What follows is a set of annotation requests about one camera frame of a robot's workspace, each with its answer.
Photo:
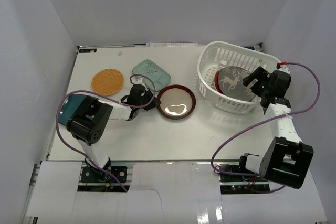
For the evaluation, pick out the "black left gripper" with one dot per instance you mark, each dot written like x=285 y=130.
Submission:
x=146 y=99

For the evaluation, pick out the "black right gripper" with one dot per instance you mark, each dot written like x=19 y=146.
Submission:
x=259 y=73

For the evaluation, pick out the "grey reindeer plate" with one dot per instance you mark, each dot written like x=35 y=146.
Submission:
x=231 y=83

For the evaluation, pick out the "red rimmed beige bowl plate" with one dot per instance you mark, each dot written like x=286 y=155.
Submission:
x=176 y=102

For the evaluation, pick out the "red and teal floral plate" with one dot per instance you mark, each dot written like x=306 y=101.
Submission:
x=216 y=84

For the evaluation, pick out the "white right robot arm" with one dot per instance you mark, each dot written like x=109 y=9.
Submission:
x=287 y=159

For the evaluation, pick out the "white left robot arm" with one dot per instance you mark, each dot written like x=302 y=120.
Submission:
x=86 y=118

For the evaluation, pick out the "white plastic basket bin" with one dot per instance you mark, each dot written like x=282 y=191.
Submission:
x=218 y=55

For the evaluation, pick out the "light teal rectangular plate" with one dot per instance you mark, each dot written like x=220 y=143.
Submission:
x=154 y=72

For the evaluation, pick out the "orange woven round plate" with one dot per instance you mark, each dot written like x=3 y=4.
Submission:
x=107 y=82

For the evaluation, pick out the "dark teal square plate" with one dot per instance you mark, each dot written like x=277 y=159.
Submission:
x=69 y=107

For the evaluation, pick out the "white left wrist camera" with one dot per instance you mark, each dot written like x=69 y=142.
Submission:
x=137 y=80

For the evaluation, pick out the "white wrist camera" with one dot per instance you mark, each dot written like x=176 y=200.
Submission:
x=137 y=80
x=283 y=66

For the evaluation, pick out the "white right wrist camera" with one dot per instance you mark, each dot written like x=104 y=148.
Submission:
x=283 y=66

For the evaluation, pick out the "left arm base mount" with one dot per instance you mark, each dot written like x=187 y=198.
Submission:
x=89 y=182

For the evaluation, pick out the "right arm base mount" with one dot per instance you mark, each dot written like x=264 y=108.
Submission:
x=241 y=185

